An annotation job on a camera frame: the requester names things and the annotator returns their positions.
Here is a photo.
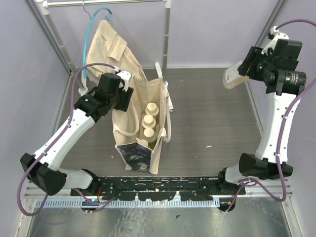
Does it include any amber clear bottle white cap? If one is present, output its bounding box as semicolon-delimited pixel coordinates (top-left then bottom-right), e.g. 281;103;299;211
223;61;249;89

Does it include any beige labelled bottle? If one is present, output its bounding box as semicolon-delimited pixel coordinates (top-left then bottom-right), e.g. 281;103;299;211
145;102;159;118

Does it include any cream canvas tote bag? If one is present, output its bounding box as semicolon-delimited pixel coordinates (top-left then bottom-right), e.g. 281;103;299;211
112;78;171;175

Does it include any green bottle beige cap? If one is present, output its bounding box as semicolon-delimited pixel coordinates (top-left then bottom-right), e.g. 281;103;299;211
143;128;157;149

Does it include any green flip-cap bottle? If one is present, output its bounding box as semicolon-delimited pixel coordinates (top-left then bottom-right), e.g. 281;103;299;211
136;138;149;148

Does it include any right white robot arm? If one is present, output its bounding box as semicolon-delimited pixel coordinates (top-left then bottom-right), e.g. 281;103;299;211
216;35;306;195

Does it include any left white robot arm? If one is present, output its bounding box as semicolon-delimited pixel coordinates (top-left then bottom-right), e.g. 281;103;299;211
20;71;133;196

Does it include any beige hanging shirt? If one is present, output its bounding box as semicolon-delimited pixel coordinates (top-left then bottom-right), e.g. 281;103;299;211
85;20;147;81

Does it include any teal clothes hanger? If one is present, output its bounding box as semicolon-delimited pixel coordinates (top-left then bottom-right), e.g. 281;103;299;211
82;7;113;66

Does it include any white metal clothes rack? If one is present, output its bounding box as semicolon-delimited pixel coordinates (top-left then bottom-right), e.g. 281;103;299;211
35;0;174;110

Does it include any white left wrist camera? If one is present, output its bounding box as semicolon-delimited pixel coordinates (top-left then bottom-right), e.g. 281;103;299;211
113;69;132;93

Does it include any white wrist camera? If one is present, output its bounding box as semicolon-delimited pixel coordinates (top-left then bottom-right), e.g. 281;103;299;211
261;26;289;55
113;69;132;93

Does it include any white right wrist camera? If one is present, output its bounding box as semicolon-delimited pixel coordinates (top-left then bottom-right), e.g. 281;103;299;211
261;26;289;55

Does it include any aluminium frame rail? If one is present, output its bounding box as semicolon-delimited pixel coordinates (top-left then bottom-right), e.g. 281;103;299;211
23;176;294;208

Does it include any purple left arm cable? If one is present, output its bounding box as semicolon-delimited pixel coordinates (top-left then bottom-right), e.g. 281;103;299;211
16;63;119;217

